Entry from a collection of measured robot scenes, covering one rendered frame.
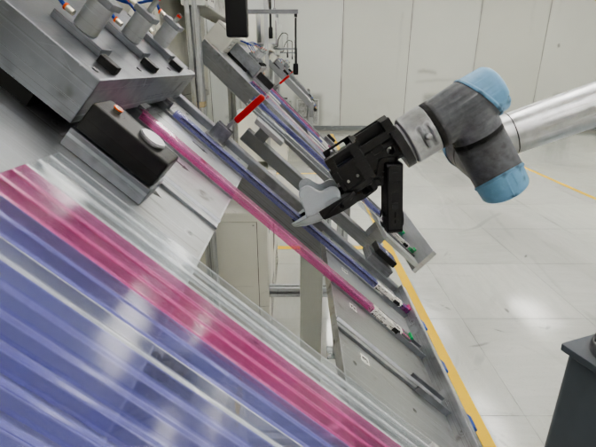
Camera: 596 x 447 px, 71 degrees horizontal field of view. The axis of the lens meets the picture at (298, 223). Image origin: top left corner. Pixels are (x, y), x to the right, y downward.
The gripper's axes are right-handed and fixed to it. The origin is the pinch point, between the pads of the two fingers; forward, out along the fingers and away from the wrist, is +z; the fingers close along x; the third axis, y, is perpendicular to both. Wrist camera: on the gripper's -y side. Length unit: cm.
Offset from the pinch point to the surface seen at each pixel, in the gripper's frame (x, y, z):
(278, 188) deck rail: -8.1, 5.1, 1.6
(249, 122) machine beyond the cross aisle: -440, 0, 68
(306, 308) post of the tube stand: -34, -32, 19
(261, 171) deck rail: -8.1, 9.3, 2.4
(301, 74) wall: -749, 7, -14
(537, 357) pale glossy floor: -80, -129, -34
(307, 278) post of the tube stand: -34.1, -24.5, 13.9
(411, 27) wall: -749, -35, -216
